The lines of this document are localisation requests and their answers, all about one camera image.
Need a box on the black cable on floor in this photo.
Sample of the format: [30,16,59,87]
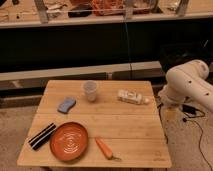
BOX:
[181,104,213,169]

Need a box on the dark box at right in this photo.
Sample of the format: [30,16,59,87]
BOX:
[159,42,213,72]

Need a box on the blue hanging cable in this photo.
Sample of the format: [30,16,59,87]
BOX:
[123,18,134,80]

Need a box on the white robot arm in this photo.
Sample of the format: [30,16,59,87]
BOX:
[158,60,213,112]

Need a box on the white plastic bottle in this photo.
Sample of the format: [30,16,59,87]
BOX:
[117,90,150,105]

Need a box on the orange object on shelf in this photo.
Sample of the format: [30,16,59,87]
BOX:
[91,0,123,16]

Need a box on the orange toy carrot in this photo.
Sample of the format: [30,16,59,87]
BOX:
[95,137,120,161]

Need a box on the orange round plate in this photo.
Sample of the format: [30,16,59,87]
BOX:
[50,122,88,162]

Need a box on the black box on shelf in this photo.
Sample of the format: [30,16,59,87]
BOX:
[68,4,92,18]

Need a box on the wooden folding table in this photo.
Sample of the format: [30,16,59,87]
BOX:
[17,80,172,168]

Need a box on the blue sponge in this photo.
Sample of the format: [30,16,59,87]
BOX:
[57,98,76,114]

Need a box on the clear plastic cup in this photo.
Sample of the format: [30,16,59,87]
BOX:
[83,80,98,102]

